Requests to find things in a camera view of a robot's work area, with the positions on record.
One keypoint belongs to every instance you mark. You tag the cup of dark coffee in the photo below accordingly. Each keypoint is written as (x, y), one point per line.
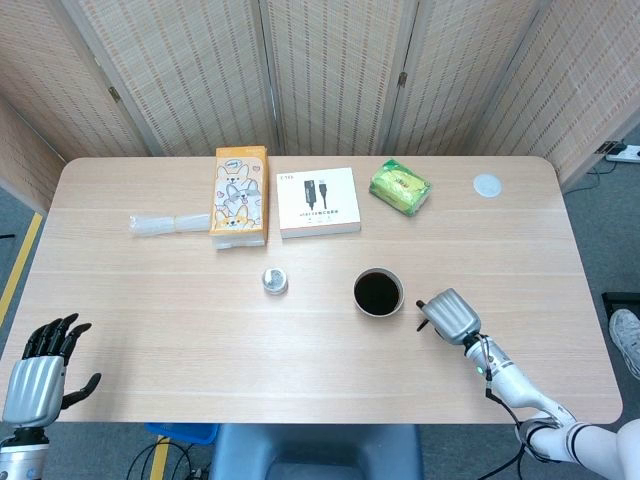
(378, 292)

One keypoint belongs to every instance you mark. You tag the black metal frame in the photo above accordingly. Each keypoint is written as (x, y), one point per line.
(612, 298)

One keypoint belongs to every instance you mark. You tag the white sneaker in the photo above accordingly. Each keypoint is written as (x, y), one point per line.
(625, 335)

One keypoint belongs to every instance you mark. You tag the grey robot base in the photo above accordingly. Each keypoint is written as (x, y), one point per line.
(315, 450)

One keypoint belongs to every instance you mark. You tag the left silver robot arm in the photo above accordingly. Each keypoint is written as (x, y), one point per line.
(22, 455)

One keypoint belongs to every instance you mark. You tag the green tissue pack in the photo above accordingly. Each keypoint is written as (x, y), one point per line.
(400, 187)

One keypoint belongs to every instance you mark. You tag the woven folding screen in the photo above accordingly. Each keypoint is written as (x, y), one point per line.
(325, 75)

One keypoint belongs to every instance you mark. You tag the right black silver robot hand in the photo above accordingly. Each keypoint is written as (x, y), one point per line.
(452, 317)

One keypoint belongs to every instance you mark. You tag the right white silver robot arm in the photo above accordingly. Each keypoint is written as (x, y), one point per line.
(515, 387)

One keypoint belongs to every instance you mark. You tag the white round lid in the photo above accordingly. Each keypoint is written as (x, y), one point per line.
(488, 185)

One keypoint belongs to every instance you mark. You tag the orange corgi tissue pack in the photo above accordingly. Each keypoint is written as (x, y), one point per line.
(239, 200)

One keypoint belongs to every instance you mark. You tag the small round tin can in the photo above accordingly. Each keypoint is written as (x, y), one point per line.
(274, 281)

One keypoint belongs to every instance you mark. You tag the black power plug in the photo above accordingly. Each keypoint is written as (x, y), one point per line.
(611, 148)

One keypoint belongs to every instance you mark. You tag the white power strip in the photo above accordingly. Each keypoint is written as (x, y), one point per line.
(627, 155)

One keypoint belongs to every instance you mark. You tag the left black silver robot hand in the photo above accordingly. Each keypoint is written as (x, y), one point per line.
(35, 390)

